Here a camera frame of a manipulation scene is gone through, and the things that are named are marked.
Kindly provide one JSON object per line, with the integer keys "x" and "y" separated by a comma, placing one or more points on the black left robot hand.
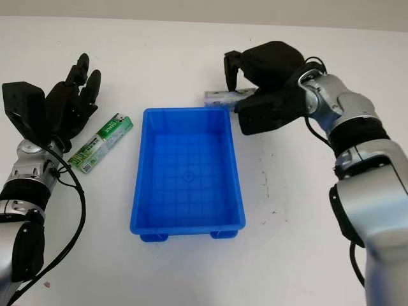
{"x": 67, "y": 108}

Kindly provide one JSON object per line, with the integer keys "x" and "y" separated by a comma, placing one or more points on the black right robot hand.
{"x": 271, "y": 63}

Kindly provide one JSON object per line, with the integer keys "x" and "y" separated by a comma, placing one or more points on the green toothpaste box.
{"x": 102, "y": 141}

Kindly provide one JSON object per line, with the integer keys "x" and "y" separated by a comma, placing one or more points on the silver white tube package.
{"x": 218, "y": 97}

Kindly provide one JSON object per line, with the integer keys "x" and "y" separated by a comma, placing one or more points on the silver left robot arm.
{"x": 28, "y": 169}

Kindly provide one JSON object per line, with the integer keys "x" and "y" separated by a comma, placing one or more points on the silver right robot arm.
{"x": 376, "y": 178}

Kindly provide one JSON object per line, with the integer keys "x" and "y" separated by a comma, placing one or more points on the blue plastic tray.
{"x": 188, "y": 178}

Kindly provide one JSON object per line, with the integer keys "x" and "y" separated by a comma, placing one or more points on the small pink scrap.
{"x": 47, "y": 284}

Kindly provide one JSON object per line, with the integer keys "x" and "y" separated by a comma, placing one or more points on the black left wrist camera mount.
{"x": 22, "y": 108}

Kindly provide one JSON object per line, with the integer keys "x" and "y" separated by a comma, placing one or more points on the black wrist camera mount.
{"x": 274, "y": 108}
{"x": 22, "y": 108}

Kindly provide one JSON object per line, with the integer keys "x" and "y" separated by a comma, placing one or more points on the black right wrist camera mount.
{"x": 274, "y": 108}

